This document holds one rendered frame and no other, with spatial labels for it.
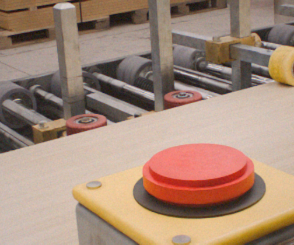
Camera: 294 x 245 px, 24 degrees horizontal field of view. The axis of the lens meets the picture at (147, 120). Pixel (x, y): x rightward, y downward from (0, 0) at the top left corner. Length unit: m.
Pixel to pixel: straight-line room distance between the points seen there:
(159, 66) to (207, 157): 1.31
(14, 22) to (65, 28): 5.15
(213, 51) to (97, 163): 0.59
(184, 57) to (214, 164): 1.87
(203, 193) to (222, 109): 1.15
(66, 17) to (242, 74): 0.50
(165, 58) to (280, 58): 0.25
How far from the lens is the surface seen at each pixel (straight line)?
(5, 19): 6.62
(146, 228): 0.23
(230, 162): 0.25
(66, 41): 1.43
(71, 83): 1.45
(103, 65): 2.09
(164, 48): 1.56
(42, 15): 6.68
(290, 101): 1.42
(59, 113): 1.96
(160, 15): 1.54
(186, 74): 2.00
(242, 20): 1.68
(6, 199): 1.06
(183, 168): 0.24
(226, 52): 1.66
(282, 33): 2.37
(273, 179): 0.26
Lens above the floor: 1.33
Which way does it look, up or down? 18 degrees down
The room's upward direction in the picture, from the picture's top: 4 degrees counter-clockwise
